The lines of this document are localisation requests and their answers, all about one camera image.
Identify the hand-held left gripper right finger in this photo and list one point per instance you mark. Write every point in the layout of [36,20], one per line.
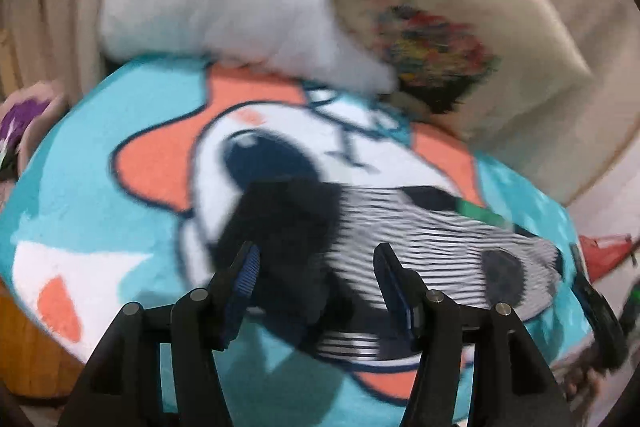
[401,294]

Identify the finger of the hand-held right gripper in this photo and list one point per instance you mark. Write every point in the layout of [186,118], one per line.
[597,307]

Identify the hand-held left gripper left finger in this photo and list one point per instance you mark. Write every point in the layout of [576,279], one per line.
[244,279]

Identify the black and white striped sock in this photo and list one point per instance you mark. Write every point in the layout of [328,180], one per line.
[400,227]

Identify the person's right hand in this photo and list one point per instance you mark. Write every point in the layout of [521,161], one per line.
[582,379]

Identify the red plastic object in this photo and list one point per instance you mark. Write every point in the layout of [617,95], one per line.
[605,252]

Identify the teal orange printed blanket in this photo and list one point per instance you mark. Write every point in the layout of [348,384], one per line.
[100,187]

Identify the purple floral cloth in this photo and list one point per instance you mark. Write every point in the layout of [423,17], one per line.
[25,122]

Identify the wooden bed frame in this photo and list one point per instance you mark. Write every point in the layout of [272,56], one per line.
[35,347]

